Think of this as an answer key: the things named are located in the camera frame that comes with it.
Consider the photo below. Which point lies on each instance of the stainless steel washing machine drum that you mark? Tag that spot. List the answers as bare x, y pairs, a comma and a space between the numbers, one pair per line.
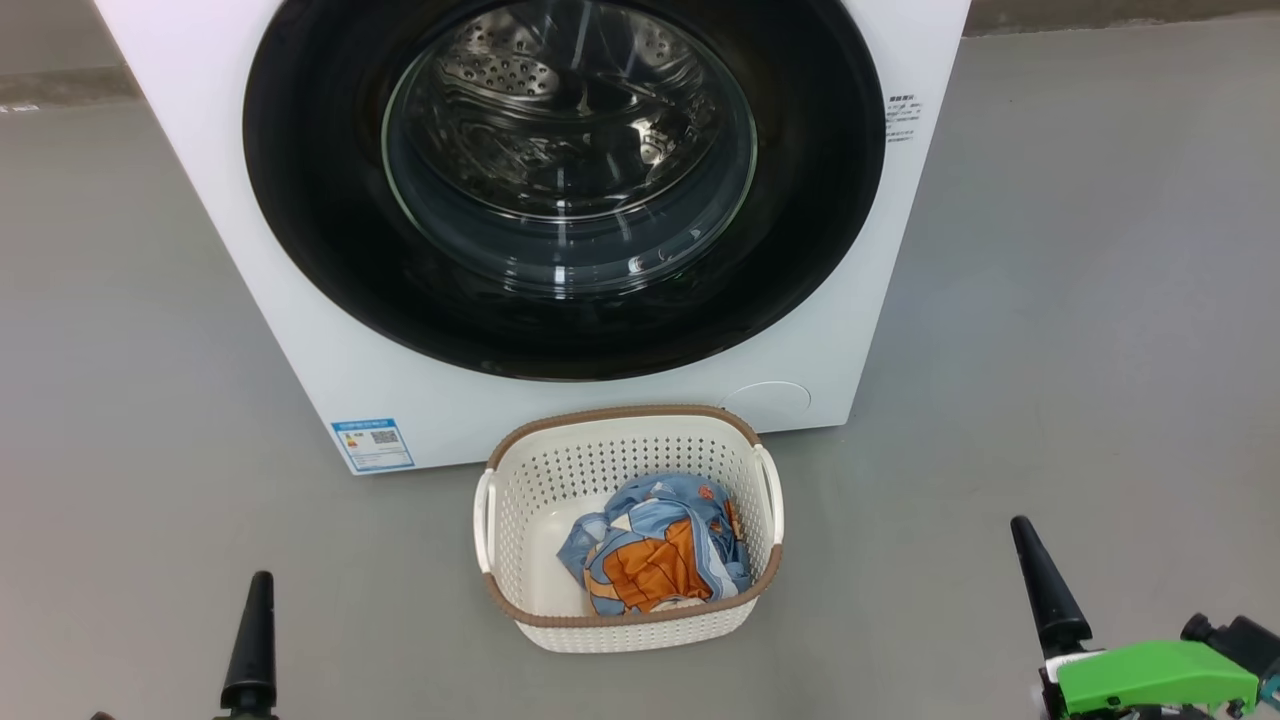
570, 110

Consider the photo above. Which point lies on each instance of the round white filter cover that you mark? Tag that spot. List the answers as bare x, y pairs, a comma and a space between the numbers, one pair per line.
765, 400

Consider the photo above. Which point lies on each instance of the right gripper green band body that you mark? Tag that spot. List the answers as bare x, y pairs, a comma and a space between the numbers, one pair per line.
1150, 680

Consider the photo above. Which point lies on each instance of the cream perforated laundry basket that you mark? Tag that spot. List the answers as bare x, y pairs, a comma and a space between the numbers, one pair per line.
520, 500

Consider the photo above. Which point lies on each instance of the blue garment large orange patch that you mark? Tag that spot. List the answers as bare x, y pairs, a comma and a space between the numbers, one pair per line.
655, 570

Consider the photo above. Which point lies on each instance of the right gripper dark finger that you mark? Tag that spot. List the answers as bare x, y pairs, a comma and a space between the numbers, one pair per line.
1050, 600

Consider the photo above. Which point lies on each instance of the blue energy label sticker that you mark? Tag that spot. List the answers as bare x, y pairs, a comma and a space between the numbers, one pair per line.
372, 445

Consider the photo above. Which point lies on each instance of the round black-rimmed glass door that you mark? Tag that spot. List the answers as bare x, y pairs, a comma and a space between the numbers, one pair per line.
330, 200

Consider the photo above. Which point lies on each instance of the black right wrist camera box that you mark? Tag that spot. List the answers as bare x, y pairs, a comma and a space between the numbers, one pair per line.
1250, 640

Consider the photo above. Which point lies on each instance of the white front-load washing machine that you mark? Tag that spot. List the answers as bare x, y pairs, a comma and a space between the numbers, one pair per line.
250, 300

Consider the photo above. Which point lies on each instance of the small black text label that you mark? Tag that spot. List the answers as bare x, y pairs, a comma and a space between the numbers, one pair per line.
903, 118

